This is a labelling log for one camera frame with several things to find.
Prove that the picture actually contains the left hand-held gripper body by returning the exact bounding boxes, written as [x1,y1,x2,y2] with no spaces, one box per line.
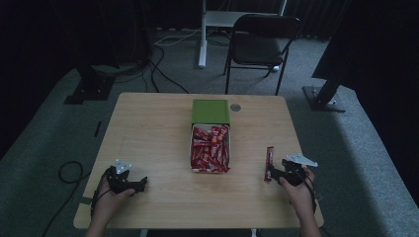
[104,158,137,196]

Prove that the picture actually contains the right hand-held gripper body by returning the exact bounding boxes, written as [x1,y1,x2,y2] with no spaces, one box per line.
[280,153,319,188]

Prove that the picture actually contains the red snack stick packet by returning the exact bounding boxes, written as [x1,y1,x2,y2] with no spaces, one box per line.
[263,146,275,183]

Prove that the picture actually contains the green box of red packets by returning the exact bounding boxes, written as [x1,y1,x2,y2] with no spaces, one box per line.
[189,122,232,175]

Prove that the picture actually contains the pile of red snack packets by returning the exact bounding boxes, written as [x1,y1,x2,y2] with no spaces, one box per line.
[191,124,231,173]

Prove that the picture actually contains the person's left hand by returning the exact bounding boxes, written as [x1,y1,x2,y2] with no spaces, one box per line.
[91,176,136,228]

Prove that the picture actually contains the person's right hand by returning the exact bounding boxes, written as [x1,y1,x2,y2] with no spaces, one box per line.
[279,167,317,222]

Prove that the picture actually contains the black slanted stand with base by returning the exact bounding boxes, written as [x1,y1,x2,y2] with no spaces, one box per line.
[301,55,350,114]

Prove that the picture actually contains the black folding chair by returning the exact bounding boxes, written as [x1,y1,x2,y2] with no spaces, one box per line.
[222,13,302,97]

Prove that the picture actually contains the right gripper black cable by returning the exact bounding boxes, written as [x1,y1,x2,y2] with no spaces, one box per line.
[295,171,319,215]

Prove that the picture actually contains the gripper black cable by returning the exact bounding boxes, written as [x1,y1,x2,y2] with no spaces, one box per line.
[89,169,115,220]
[295,171,319,215]

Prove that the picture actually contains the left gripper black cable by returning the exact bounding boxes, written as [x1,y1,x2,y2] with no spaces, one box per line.
[89,169,115,220]

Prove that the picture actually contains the black looped floor cable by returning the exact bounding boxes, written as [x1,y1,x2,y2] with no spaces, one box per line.
[41,160,93,237]

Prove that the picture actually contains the black stand with base plate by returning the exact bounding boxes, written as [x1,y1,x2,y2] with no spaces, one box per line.
[63,63,117,106]

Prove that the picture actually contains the black floor cables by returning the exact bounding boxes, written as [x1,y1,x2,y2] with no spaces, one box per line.
[113,41,191,95]

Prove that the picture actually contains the white floor cable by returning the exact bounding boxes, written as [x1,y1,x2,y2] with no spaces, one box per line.
[153,28,203,47]

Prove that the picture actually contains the white desk frame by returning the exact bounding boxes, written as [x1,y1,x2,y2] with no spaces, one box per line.
[198,0,289,69]

